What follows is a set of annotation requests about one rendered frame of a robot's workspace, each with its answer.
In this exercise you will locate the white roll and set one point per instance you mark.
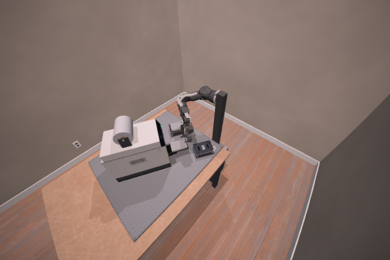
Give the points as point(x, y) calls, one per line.
point(123, 127)

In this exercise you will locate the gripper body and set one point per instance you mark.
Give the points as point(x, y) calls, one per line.
point(188, 128)

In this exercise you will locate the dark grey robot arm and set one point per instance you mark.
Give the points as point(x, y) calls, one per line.
point(205, 93)

